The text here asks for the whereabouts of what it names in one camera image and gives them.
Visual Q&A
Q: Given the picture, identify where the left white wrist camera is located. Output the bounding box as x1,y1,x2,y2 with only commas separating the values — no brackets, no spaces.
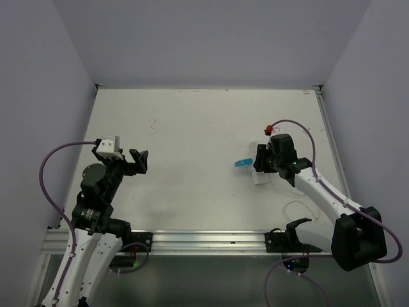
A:
96,136,124,160

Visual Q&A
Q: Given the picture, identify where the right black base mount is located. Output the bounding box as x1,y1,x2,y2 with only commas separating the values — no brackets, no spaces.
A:
264,228,322,253

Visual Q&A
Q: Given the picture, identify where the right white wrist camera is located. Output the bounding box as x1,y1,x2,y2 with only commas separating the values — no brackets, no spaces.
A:
264,125,282,137

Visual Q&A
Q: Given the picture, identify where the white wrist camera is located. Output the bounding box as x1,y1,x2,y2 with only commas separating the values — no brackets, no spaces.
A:
96,136,124,160
264,125,282,137

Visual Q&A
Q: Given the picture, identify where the blue plug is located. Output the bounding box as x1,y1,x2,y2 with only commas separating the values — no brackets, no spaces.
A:
234,158,253,168

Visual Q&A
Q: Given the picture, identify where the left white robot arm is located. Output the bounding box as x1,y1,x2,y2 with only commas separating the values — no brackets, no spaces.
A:
40,139,151,306

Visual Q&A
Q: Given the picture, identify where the white thin cable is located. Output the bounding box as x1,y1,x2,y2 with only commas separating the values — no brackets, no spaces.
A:
271,178,320,224

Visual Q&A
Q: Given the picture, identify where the white power strip socket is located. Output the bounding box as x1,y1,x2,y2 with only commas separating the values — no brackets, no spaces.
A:
247,141,270,185

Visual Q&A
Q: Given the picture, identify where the aluminium rail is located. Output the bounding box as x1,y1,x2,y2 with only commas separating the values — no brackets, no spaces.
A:
41,228,378,256
313,86,351,199

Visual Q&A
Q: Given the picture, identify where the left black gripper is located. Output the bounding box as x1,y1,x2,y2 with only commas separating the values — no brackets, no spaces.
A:
93,147,147,202

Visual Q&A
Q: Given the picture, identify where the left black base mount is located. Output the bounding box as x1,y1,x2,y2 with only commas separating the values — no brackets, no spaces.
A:
119,231,153,255

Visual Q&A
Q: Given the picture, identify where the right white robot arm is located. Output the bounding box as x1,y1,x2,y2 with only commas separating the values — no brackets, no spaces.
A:
253,134,387,271

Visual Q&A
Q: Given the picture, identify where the aluminium right side rail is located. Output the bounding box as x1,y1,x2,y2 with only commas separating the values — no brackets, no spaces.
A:
313,86,351,199

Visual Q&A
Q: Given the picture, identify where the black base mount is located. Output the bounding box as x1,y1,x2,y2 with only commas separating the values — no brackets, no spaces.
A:
264,228,322,253
119,231,153,255

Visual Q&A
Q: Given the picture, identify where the aluminium front rail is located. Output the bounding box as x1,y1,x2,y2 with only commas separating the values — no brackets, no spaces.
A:
41,228,378,256

